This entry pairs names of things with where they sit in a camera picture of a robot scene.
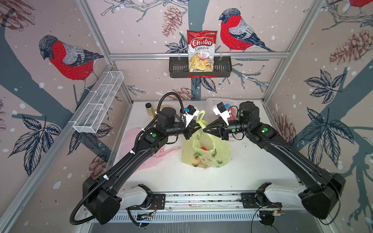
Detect black wire shelf basket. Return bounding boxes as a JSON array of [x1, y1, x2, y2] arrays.
[[169, 56, 232, 78]]

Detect spice jar pale contents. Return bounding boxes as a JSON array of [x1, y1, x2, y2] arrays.
[[145, 103, 153, 117]]

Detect pink plastic bag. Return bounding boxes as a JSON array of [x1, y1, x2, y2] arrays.
[[120, 127, 182, 173]]

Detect Chuba cassava chips bag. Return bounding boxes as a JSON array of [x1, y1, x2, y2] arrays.
[[187, 30, 217, 72]]

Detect white plastic crate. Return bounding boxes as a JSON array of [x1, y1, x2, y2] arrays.
[[205, 97, 240, 110]]

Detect black corrugated cable conduit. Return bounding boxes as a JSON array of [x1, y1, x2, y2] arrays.
[[69, 92, 186, 225]]

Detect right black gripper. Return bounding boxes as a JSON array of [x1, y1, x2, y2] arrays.
[[203, 118, 251, 142]]

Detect white wire mesh basket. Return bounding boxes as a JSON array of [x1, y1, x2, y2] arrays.
[[73, 71, 124, 134]]

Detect horizontal aluminium rail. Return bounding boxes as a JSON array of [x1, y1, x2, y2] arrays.
[[109, 51, 291, 61]]

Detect peach in crate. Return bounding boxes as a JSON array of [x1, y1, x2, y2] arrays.
[[228, 106, 238, 120]]

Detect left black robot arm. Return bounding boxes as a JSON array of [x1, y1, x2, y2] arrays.
[[70, 107, 201, 225]]

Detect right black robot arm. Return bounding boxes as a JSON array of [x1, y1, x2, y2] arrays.
[[203, 101, 345, 219]]

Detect green plastic bag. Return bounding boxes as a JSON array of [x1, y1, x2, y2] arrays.
[[181, 110, 231, 169]]

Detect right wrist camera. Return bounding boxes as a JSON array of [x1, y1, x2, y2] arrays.
[[212, 102, 231, 126]]

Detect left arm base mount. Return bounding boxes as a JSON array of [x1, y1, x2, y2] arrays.
[[123, 184, 166, 210]]

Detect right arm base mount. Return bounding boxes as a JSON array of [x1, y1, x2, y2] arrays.
[[241, 182, 282, 209]]

